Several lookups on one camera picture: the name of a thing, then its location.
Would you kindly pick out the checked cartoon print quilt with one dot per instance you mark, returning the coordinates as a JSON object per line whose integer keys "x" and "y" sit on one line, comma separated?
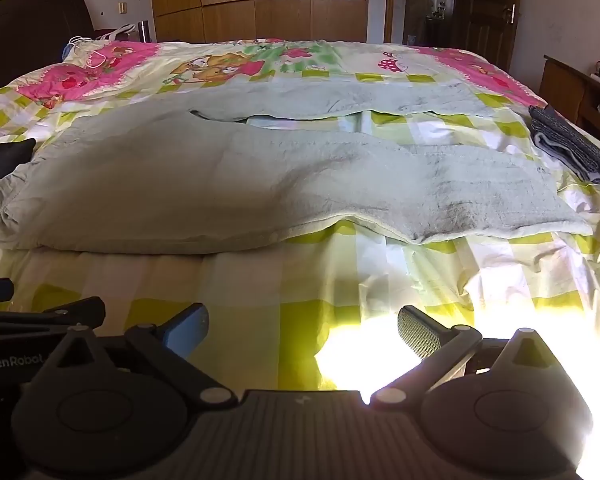
{"x": 260, "y": 285}

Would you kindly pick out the wooden bedside cabinet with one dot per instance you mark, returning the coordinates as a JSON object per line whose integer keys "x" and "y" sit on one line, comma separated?
{"x": 562, "y": 87}

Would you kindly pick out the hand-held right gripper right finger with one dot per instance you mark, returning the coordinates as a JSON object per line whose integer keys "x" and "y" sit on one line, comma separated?
{"x": 420, "y": 335}

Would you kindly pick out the folded grey pants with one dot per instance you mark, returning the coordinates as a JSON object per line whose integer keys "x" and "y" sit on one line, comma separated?
{"x": 572, "y": 147}

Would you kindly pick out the pale fleece pants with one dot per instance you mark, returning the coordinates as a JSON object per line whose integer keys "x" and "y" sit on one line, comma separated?
{"x": 180, "y": 185}

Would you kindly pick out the dark wooden door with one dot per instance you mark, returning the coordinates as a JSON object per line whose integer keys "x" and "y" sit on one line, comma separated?
{"x": 487, "y": 10}

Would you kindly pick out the folded black garment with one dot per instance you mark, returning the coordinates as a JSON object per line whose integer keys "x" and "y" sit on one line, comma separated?
{"x": 2, "y": 157}

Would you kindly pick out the dark wooden headboard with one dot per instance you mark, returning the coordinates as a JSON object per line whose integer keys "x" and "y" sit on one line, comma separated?
{"x": 25, "y": 30}

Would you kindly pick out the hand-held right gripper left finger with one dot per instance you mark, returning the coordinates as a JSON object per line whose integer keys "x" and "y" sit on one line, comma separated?
{"x": 186, "y": 330}

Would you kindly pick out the wooden wardrobe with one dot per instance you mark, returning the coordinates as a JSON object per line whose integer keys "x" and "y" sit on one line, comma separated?
{"x": 260, "y": 0}

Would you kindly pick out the metal thermos flask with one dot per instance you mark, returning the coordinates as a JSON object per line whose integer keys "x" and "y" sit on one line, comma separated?
{"x": 144, "y": 31}

